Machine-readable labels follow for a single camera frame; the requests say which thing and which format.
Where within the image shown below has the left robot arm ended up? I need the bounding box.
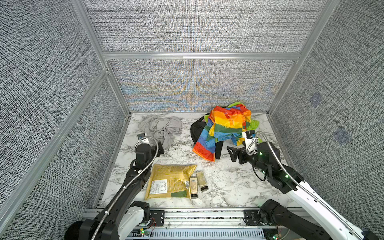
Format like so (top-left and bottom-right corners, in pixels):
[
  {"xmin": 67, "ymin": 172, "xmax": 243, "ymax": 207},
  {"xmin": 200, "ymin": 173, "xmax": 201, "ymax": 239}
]
[{"xmin": 75, "ymin": 137, "xmax": 164, "ymax": 240}]

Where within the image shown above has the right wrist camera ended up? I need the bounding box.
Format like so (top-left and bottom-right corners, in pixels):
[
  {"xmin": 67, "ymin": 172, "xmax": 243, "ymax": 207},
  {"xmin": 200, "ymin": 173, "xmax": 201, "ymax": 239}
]
[{"xmin": 242, "ymin": 130, "xmax": 259, "ymax": 156}]

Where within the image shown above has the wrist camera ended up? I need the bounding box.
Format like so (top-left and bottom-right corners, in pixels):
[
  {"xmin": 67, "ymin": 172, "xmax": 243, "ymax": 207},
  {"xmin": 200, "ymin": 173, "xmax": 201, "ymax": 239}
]
[
  {"xmin": 137, "ymin": 133, "xmax": 150, "ymax": 145},
  {"xmin": 242, "ymin": 130, "xmax": 259, "ymax": 156}
]

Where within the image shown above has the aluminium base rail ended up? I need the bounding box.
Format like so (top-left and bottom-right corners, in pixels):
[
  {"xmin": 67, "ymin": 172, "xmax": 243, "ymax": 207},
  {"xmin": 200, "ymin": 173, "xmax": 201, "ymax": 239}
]
[{"xmin": 82, "ymin": 206, "xmax": 301, "ymax": 230}]

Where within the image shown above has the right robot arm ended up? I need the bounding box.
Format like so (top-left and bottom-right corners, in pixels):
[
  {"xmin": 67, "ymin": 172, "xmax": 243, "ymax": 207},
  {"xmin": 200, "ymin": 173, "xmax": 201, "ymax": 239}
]
[{"xmin": 227, "ymin": 142, "xmax": 378, "ymax": 240}]

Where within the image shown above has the beige tube black cap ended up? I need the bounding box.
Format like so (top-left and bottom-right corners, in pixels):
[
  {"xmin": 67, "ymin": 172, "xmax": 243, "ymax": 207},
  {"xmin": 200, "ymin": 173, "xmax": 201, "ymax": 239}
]
[{"xmin": 190, "ymin": 176, "xmax": 198, "ymax": 199}]

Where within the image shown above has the left steel cable conduit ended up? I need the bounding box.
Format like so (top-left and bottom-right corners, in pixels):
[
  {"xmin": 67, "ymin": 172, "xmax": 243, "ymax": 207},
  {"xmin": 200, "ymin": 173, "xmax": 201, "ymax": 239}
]
[{"xmin": 89, "ymin": 136, "xmax": 160, "ymax": 240}]

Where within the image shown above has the rainbow striped cloth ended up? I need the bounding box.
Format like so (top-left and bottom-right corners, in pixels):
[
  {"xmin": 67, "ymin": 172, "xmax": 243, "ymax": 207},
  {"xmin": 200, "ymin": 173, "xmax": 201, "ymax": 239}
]
[{"xmin": 191, "ymin": 102, "xmax": 254, "ymax": 162}]

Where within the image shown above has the right steel cable conduit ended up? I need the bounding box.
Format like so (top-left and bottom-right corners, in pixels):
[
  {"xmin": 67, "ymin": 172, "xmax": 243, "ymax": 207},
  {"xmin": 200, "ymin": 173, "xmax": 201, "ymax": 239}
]
[{"xmin": 247, "ymin": 130, "xmax": 365, "ymax": 240}]

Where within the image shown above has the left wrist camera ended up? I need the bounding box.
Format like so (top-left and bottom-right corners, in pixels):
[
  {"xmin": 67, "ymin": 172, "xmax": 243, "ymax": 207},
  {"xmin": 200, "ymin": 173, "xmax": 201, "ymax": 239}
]
[{"xmin": 137, "ymin": 133, "xmax": 150, "ymax": 145}]

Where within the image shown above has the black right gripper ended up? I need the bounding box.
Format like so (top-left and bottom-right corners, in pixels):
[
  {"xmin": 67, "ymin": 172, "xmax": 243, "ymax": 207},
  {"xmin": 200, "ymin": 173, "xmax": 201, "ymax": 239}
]
[{"xmin": 226, "ymin": 141, "xmax": 271, "ymax": 178}]

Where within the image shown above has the gold foil snack bag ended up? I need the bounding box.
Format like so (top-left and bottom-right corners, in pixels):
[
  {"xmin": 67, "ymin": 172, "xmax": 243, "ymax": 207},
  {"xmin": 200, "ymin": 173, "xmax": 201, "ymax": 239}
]
[{"xmin": 145, "ymin": 164, "xmax": 197, "ymax": 200}]

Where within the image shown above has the steel cable conduit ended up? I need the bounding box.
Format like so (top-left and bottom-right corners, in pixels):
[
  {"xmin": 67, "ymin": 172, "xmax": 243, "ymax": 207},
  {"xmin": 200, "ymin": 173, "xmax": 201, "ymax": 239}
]
[
  {"xmin": 89, "ymin": 136, "xmax": 160, "ymax": 240},
  {"xmin": 247, "ymin": 130, "xmax": 365, "ymax": 240}
]

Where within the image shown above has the white slotted cable duct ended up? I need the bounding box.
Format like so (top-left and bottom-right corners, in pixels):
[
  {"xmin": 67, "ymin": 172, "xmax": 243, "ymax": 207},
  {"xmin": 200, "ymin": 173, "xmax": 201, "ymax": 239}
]
[{"xmin": 126, "ymin": 228, "xmax": 267, "ymax": 240}]

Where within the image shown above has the grey cloth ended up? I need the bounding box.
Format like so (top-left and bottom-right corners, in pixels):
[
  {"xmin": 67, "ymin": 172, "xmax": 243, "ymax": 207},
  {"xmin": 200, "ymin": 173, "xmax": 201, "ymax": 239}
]
[{"xmin": 138, "ymin": 115, "xmax": 183, "ymax": 150}]

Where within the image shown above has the black cloth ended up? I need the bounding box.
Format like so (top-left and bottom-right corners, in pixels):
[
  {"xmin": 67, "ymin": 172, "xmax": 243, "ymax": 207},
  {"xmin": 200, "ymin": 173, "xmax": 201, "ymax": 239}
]
[{"xmin": 190, "ymin": 115, "xmax": 224, "ymax": 160}]

